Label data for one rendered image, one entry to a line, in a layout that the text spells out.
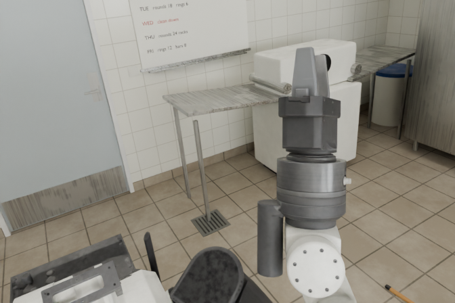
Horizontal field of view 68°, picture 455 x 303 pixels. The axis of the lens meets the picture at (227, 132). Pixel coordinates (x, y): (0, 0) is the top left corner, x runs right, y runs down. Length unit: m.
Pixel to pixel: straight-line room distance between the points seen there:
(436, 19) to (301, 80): 3.15
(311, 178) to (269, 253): 0.12
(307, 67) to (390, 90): 3.97
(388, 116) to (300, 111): 4.14
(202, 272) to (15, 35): 2.58
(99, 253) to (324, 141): 0.48
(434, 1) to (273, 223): 3.22
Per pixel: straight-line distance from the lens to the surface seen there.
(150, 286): 0.63
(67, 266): 0.72
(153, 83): 3.15
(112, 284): 0.49
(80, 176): 3.32
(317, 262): 0.42
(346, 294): 0.53
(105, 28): 2.99
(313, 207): 0.42
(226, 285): 0.60
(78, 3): 2.99
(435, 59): 3.59
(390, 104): 4.45
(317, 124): 0.41
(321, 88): 0.48
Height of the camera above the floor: 1.82
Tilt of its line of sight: 25 degrees down
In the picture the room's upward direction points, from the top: 5 degrees counter-clockwise
